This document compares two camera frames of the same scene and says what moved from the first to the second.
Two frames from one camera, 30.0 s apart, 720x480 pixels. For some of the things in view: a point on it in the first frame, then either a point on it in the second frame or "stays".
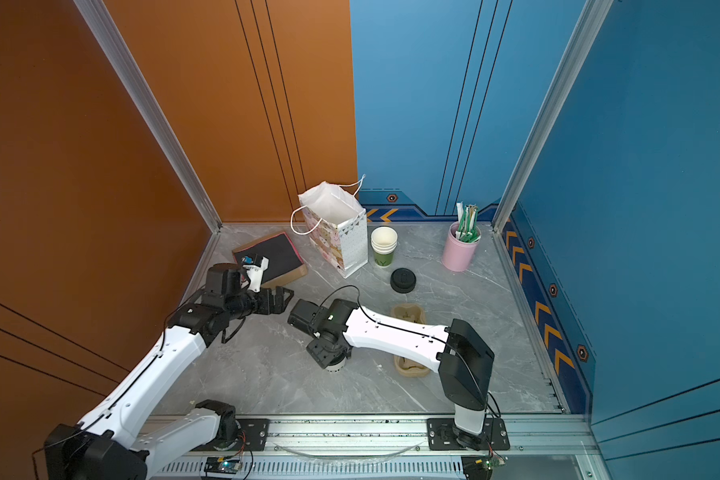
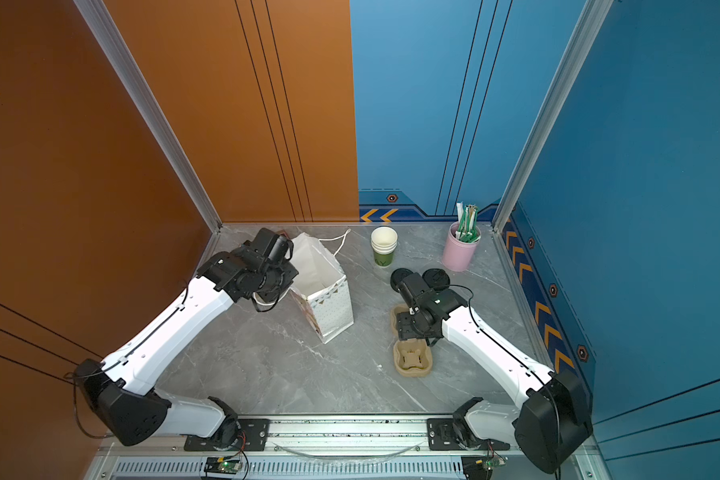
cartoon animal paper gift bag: [335, 219] to [321, 287]
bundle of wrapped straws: [467, 230] stays
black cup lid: [403, 280] stays
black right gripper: [323, 360] to [404, 330]
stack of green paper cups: [384, 243] stays
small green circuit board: [222, 465] stays
